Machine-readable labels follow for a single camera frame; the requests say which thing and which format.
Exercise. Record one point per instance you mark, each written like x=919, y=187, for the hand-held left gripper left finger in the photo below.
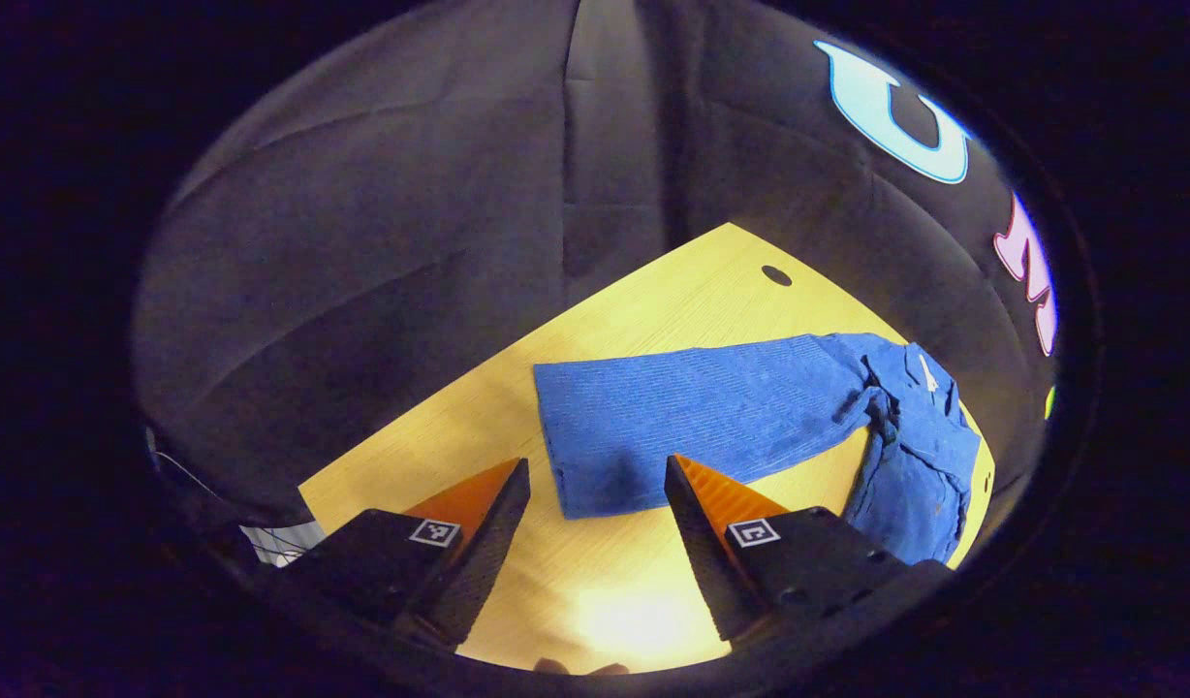
x=484, y=567

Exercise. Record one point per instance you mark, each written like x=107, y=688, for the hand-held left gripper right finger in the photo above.
x=702, y=562

